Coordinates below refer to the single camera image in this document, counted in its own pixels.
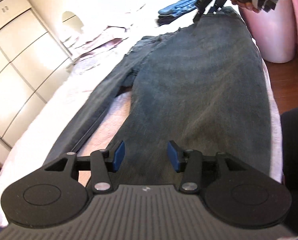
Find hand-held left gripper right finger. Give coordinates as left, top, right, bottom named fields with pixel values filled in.
left=167, top=141, right=250, bottom=194

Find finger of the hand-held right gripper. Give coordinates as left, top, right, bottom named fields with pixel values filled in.
left=208, top=0, right=226, bottom=15
left=193, top=0, right=211, bottom=23

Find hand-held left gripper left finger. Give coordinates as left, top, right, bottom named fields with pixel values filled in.
left=43, top=141, right=126, bottom=194

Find dark grey cloth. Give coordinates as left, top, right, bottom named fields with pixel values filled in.
left=155, top=14, right=176, bottom=27

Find blue denim jeans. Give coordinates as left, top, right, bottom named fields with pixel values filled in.
left=47, top=6, right=273, bottom=188

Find blue folded cloth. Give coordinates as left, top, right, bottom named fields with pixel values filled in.
left=158, top=0, right=202, bottom=15

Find pink plastic bin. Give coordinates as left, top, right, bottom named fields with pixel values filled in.
left=240, top=0, right=295, bottom=63

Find white bed cover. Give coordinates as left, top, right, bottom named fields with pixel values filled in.
left=0, top=0, right=283, bottom=230

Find pink patterned cloth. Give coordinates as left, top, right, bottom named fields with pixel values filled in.
left=64, top=4, right=148, bottom=69

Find person's dark clothing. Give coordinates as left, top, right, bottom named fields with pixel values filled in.
left=280, top=106, right=298, bottom=240

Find white panelled cabinet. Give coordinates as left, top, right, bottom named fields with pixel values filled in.
left=0, top=0, right=75, bottom=153

